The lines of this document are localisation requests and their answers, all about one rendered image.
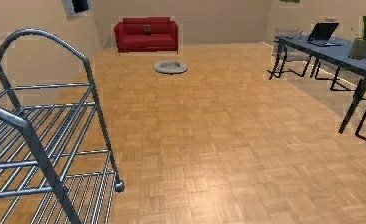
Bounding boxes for red sofa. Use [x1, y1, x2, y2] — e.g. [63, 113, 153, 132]
[113, 16, 179, 54]

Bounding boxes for green house plant in pot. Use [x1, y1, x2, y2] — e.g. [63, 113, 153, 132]
[348, 15, 366, 61]

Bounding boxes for dark blue long table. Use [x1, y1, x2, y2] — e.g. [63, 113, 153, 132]
[268, 34, 366, 135]

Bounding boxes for grey chair with black legs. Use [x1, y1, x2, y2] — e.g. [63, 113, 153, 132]
[271, 27, 313, 78]

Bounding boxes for black laptop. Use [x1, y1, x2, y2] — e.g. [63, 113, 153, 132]
[306, 21, 344, 48]

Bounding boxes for grey metal wire shelf rack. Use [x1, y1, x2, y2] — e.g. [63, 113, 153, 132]
[0, 28, 126, 224]

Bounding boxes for framed dark wall picture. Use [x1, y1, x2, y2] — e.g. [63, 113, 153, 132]
[62, 0, 92, 17]

